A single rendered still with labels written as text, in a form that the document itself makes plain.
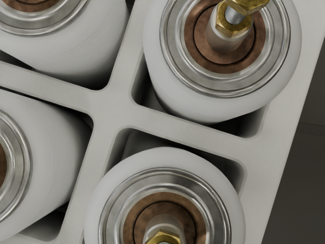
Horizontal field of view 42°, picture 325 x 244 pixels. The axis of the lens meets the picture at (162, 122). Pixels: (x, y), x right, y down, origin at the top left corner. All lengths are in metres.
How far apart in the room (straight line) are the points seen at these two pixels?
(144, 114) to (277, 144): 0.10
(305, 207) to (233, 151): 0.22
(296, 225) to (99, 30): 0.35
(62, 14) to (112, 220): 0.12
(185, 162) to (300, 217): 0.30
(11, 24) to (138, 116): 0.11
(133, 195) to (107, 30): 0.11
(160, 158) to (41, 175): 0.07
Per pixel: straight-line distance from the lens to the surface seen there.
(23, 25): 0.26
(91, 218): 0.25
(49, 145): 0.26
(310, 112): 0.52
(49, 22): 0.26
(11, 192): 0.26
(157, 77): 0.25
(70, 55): 0.28
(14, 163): 0.26
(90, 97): 0.32
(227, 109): 0.25
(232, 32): 0.22
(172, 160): 0.25
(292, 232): 0.53
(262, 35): 0.26
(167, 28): 0.25
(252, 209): 0.33
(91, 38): 0.27
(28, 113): 0.26
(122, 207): 0.25
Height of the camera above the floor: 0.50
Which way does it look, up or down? 88 degrees down
